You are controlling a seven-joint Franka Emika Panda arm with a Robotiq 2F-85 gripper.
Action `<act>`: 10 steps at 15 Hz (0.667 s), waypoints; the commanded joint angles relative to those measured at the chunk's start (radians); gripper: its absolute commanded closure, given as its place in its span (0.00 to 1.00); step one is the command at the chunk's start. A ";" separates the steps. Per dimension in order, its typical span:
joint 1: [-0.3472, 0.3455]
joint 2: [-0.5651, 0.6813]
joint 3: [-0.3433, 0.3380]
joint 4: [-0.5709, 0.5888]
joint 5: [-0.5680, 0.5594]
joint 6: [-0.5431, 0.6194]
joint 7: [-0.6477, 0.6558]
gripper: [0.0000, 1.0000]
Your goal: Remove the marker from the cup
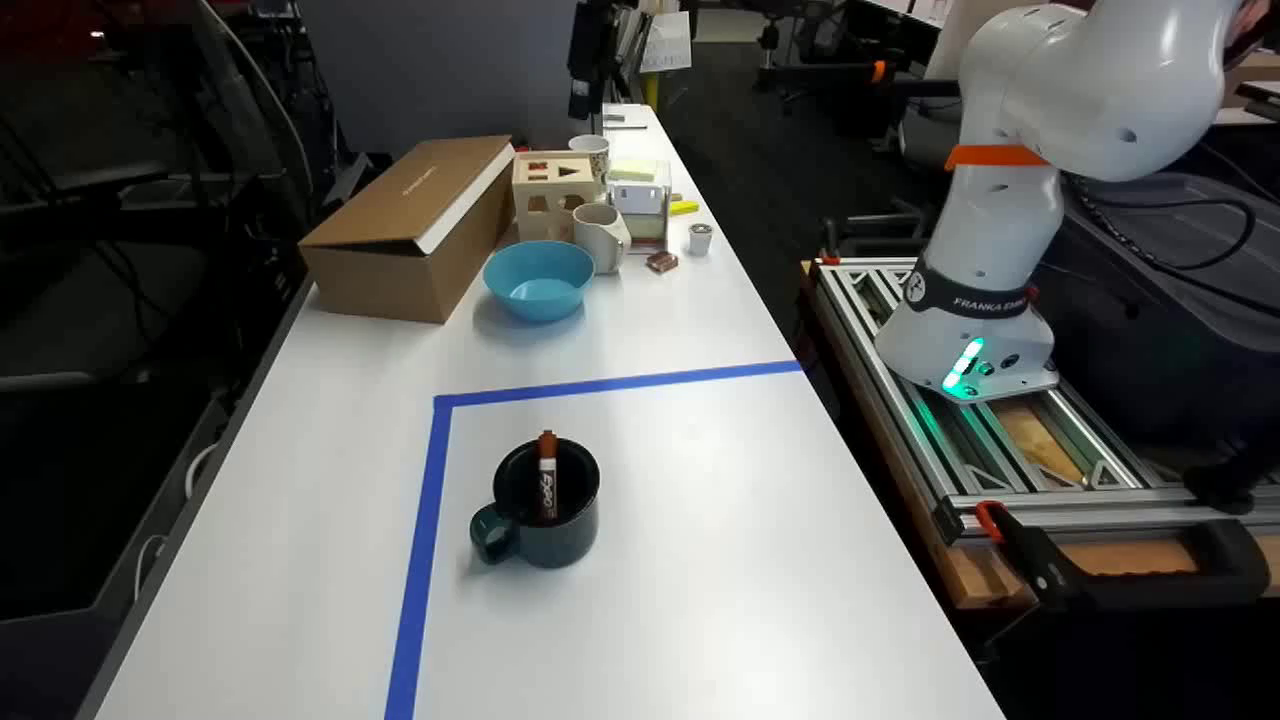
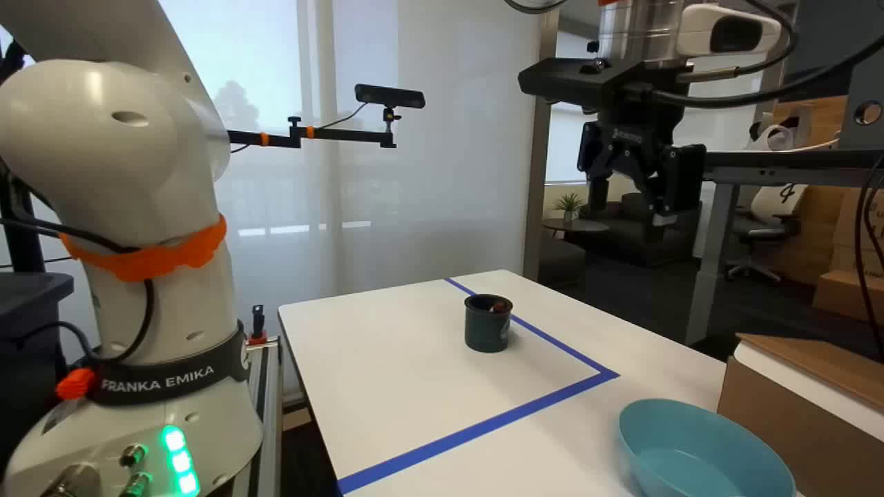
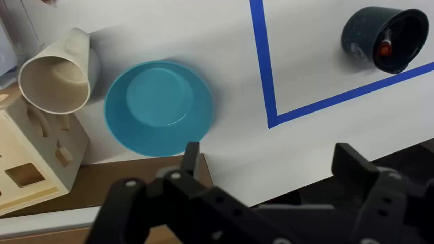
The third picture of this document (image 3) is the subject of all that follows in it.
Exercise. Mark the dark green speckled mug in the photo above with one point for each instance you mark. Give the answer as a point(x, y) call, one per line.
point(363, 33)

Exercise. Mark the orange capped white marker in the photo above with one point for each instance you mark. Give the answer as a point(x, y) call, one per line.
point(385, 47)

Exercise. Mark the beige plastic cup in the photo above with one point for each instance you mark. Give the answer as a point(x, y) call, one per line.
point(57, 79)

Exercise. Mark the blue tape line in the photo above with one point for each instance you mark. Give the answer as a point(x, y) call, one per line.
point(274, 118)

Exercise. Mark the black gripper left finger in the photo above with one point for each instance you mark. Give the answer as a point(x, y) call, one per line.
point(194, 213)

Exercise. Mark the wooden shape sorter box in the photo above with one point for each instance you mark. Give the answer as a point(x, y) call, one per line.
point(39, 154)

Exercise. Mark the brown cardboard box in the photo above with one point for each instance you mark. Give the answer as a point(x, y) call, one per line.
point(66, 220)

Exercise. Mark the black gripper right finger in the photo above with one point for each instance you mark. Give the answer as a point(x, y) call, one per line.
point(389, 201)

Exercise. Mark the blue plastic bowl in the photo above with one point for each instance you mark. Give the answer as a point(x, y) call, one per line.
point(156, 109)

